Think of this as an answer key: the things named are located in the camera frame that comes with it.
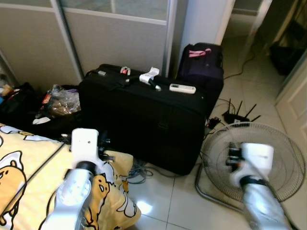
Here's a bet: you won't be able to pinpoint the clear plastic bag of goods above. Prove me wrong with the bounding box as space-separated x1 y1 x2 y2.
42 84 82 118

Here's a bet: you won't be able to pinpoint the black router with antennas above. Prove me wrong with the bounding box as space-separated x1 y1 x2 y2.
222 99 262 124

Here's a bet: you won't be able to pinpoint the grey wire floor fan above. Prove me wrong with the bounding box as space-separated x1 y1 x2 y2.
194 121 307 214

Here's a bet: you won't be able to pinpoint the dark purple suitcase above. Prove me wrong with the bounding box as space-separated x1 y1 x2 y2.
177 43 224 113

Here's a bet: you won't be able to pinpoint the white panelled door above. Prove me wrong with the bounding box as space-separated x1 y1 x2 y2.
276 53 307 139

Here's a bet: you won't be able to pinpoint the white remote control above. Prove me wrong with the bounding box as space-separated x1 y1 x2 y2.
169 84 197 95

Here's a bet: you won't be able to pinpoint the yellow cartoon egg quilt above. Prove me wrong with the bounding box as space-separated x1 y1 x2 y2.
0 122 142 230

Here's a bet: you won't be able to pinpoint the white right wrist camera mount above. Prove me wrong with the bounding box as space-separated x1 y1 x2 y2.
230 143 275 186

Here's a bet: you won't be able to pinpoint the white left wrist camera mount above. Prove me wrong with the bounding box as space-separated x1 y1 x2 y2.
71 128 101 167

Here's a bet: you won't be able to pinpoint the pink luggage ribbon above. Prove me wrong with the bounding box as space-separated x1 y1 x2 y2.
189 48 208 58

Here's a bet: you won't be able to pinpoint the white handheld device black nozzle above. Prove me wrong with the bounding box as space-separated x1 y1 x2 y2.
139 67 162 92

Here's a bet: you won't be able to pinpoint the grey sliding wardrobe door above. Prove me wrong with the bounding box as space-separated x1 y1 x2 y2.
0 0 82 89
60 0 176 77

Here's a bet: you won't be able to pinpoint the small white flat item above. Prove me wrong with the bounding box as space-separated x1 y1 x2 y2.
33 116 51 125

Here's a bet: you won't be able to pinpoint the large black fabric suitcase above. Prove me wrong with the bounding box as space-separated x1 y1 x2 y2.
78 64 214 176

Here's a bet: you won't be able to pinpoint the black hallway object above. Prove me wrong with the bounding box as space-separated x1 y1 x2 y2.
269 19 307 76

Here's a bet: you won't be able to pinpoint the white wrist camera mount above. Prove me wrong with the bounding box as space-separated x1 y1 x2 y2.
230 143 275 186
71 128 101 167

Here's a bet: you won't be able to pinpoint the tangled grey floor cables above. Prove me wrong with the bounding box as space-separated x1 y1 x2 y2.
126 161 154 185

